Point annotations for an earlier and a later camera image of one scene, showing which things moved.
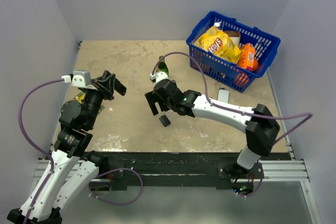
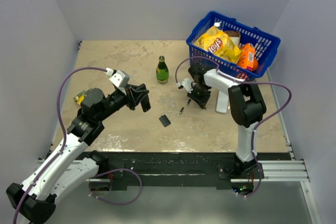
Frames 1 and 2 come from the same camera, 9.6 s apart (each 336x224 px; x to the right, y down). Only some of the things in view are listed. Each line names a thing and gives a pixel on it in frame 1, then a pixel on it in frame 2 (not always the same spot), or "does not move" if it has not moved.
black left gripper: x=105 y=85 to x=134 y=94
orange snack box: x=246 y=59 does not move
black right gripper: x=152 y=97 to x=201 y=102
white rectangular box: x=223 y=95 does not move
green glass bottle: x=162 y=66 does not move
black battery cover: x=165 y=120 does not move
